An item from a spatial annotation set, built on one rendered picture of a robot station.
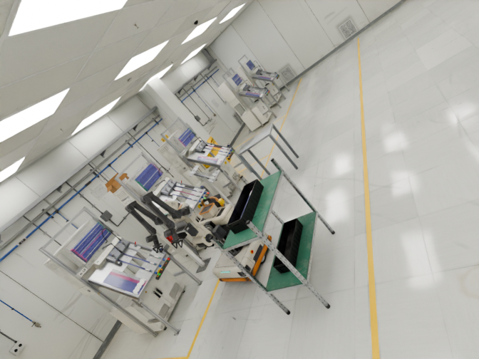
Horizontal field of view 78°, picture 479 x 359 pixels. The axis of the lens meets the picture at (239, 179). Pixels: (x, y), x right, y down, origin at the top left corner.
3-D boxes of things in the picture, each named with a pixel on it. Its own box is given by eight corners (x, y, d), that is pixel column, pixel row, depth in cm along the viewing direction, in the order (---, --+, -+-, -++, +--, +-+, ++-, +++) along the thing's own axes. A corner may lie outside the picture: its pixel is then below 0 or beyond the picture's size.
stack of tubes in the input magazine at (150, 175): (162, 173, 520) (152, 162, 512) (147, 191, 481) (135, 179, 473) (159, 176, 527) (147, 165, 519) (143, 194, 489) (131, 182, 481)
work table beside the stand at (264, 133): (298, 168, 499) (269, 133, 475) (266, 187, 533) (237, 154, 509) (299, 156, 536) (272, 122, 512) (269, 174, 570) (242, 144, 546)
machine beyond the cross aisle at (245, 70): (291, 89, 1026) (257, 43, 969) (286, 97, 964) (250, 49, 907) (261, 110, 1106) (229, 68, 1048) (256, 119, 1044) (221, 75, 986)
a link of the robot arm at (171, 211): (150, 187, 294) (145, 189, 302) (142, 198, 287) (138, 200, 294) (183, 213, 312) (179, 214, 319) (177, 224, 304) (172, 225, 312)
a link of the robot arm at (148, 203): (147, 194, 290) (142, 196, 298) (143, 198, 287) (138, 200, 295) (177, 224, 303) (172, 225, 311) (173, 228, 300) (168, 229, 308)
